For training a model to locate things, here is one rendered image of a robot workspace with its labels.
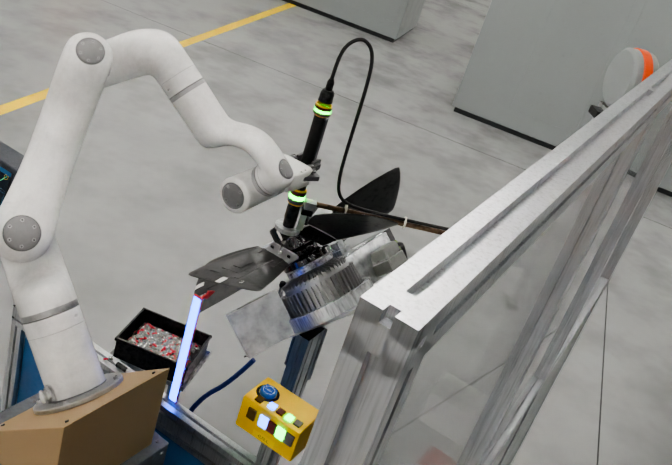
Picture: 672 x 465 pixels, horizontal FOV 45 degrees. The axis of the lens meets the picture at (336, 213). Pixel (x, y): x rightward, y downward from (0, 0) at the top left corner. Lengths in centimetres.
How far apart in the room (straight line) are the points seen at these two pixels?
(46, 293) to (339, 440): 126
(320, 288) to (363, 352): 168
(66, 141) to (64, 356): 44
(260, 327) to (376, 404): 172
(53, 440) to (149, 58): 81
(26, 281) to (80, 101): 39
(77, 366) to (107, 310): 204
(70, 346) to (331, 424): 127
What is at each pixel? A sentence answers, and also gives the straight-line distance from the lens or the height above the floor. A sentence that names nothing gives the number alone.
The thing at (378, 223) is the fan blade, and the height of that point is 139.
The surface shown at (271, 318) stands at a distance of 221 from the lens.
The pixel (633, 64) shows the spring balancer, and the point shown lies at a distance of 209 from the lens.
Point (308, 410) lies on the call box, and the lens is 189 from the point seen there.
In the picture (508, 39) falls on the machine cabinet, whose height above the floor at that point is 81.
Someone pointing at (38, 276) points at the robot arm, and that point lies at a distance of 179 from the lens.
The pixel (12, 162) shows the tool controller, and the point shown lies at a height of 125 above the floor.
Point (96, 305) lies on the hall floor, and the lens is 382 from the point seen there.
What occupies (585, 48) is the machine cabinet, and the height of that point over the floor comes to 97.
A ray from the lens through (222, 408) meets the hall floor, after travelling 343.
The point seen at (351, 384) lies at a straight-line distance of 50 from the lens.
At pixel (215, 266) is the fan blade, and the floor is 117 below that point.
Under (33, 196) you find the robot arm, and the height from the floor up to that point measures 143.
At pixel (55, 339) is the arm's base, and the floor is 118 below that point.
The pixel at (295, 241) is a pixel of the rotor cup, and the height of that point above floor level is 121.
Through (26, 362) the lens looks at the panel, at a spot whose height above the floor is 66.
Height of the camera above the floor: 230
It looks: 27 degrees down
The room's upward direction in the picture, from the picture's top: 18 degrees clockwise
